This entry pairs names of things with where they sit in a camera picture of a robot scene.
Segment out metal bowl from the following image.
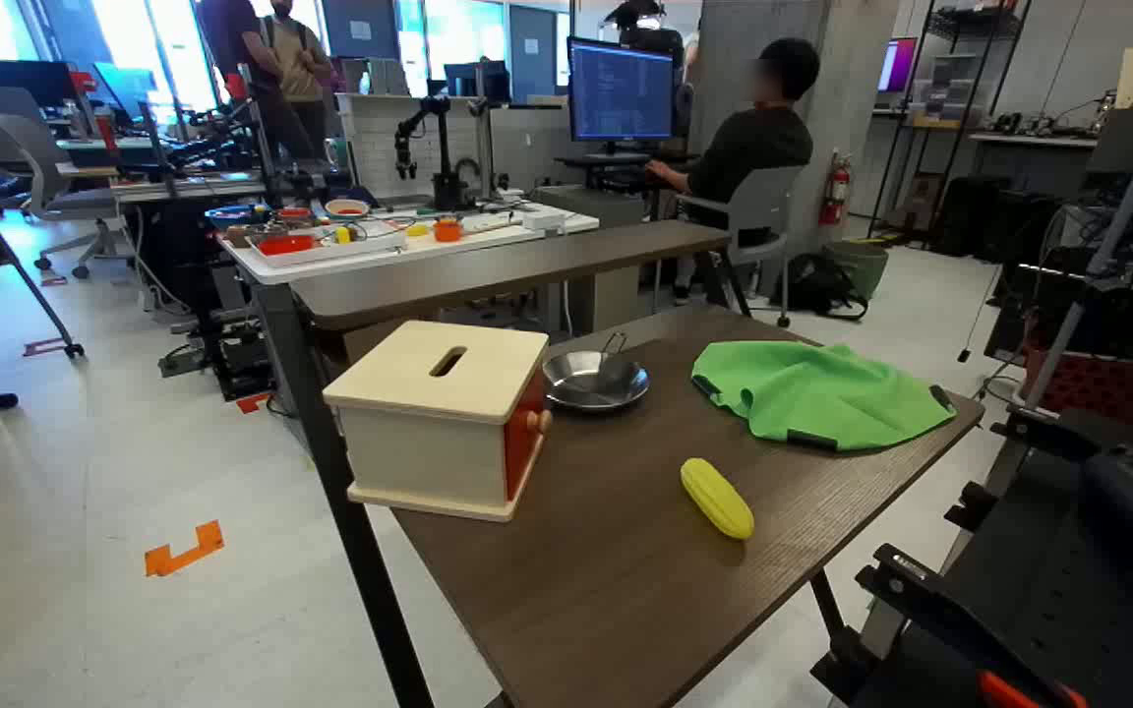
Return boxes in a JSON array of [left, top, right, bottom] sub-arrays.
[[541, 325, 656, 415]]

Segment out brown wooden table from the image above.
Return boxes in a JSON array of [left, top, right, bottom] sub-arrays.
[[286, 216, 736, 332]]

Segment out cream wooden slot box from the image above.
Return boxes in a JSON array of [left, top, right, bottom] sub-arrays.
[[321, 314, 557, 528]]

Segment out grey office chair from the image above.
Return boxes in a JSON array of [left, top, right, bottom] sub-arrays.
[[672, 161, 815, 328]]

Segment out green cloth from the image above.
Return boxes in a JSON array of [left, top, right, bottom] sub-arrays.
[[688, 338, 960, 456]]

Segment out computer monitor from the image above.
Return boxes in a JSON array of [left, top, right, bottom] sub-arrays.
[[562, 32, 682, 151]]

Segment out black bag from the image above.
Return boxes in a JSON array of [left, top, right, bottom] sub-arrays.
[[782, 241, 892, 325]]

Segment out seated person in black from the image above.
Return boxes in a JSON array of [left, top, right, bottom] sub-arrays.
[[640, 36, 823, 250]]

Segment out orange tray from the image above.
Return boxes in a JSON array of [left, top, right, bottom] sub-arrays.
[[254, 228, 328, 259]]

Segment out red fire extinguisher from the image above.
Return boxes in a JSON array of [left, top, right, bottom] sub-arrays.
[[815, 144, 857, 231]]

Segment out standing person tan jacket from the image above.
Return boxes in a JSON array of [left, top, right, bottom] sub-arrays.
[[255, 0, 341, 165]]

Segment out standing person dark clothes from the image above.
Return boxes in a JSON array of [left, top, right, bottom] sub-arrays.
[[199, 0, 293, 172]]

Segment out black shelf rack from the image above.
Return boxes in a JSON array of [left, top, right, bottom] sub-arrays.
[[861, 0, 1030, 254]]

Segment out red crate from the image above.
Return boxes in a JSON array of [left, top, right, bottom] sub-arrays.
[[1018, 340, 1133, 425]]

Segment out black metal cart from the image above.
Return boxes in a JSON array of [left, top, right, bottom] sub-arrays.
[[812, 399, 1133, 708]]

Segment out grey swivel chair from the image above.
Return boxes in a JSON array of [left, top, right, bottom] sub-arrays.
[[0, 107, 141, 288]]

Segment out grey metal pole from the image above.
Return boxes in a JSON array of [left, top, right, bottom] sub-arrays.
[[1018, 56, 1133, 407]]

